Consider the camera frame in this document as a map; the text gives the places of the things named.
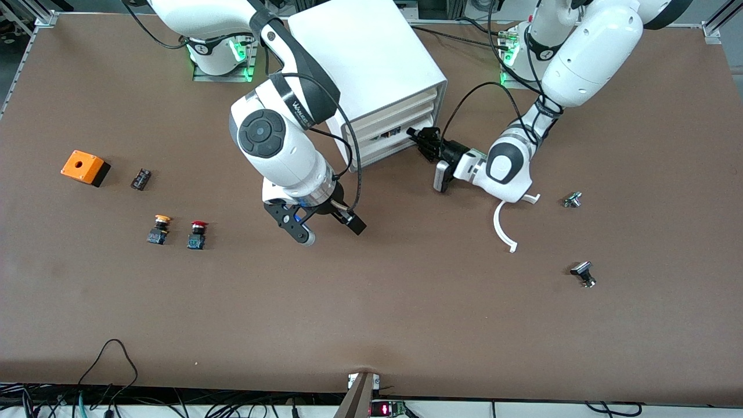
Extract beige cabinet drawer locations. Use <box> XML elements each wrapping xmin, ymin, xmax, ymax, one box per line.
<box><xmin>349</xmin><ymin>100</ymin><xmax>437</xmax><ymax>146</ymax></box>
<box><xmin>347</xmin><ymin>88</ymin><xmax>439</xmax><ymax>134</ymax></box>
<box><xmin>352</xmin><ymin>113</ymin><xmax>433</xmax><ymax>156</ymax></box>
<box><xmin>354</xmin><ymin>135</ymin><xmax>420</xmax><ymax>169</ymax></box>

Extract white drawer cabinet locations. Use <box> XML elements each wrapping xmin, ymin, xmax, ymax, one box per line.
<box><xmin>287</xmin><ymin>0</ymin><xmax>448</xmax><ymax>172</ymax></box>

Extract red push button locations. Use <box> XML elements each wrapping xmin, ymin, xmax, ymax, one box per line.
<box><xmin>186</xmin><ymin>220</ymin><xmax>210</xmax><ymax>251</ymax></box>

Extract black push button white cap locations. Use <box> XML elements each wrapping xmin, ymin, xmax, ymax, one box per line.
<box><xmin>569</xmin><ymin>261</ymin><xmax>597</xmax><ymax>289</ymax></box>

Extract yellow push button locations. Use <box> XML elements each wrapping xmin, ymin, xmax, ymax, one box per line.
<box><xmin>146</xmin><ymin>214</ymin><xmax>172</xmax><ymax>246</ymax></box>

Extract circuit board with red display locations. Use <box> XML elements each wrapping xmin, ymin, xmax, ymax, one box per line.
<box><xmin>370</xmin><ymin>399</ymin><xmax>407</xmax><ymax>418</ymax></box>

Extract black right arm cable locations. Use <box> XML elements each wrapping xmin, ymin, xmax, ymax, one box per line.
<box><xmin>264</xmin><ymin>73</ymin><xmax>363</xmax><ymax>218</ymax></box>

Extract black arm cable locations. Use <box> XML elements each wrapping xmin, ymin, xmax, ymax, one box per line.
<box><xmin>439</xmin><ymin>81</ymin><xmax>564</xmax><ymax>146</ymax></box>
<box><xmin>264</xmin><ymin>73</ymin><xmax>363</xmax><ymax>218</ymax></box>

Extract white semicircular plastic bracket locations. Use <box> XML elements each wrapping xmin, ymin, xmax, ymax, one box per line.
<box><xmin>493</xmin><ymin>193</ymin><xmax>542</xmax><ymax>254</ymax></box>

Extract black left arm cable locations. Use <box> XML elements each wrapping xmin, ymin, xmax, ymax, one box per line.
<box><xmin>439</xmin><ymin>81</ymin><xmax>564</xmax><ymax>146</ymax></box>

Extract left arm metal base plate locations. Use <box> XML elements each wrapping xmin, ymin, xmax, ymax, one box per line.
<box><xmin>498</xmin><ymin>23</ymin><xmax>543</xmax><ymax>89</ymax></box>

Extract black cable across table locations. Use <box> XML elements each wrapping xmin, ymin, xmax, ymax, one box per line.
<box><xmin>406</xmin><ymin>24</ymin><xmax>506</xmax><ymax>50</ymax></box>

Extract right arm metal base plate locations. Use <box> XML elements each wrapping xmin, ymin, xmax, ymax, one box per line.
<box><xmin>192</xmin><ymin>35</ymin><xmax>258</xmax><ymax>83</ymax></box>

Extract wooden camera post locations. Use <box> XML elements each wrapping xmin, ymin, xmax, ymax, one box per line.
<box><xmin>334</xmin><ymin>372</ymin><xmax>375</xmax><ymax>418</ymax></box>

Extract thin black looped cable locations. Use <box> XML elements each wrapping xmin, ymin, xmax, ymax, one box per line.
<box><xmin>77</xmin><ymin>339</ymin><xmax>139</xmax><ymax>401</ymax></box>

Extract orange button enclosure box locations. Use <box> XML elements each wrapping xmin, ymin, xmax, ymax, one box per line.
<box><xmin>60</xmin><ymin>150</ymin><xmax>111</xmax><ymax>188</ymax></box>

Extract aluminium frame profile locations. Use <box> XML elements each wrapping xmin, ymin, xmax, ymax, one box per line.
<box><xmin>701</xmin><ymin>0</ymin><xmax>743</xmax><ymax>44</ymax></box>
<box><xmin>0</xmin><ymin>0</ymin><xmax>59</xmax><ymax>27</ymax></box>

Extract tangled black cable bundle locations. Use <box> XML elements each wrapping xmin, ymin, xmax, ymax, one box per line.
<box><xmin>0</xmin><ymin>382</ymin><xmax>349</xmax><ymax>418</ymax></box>

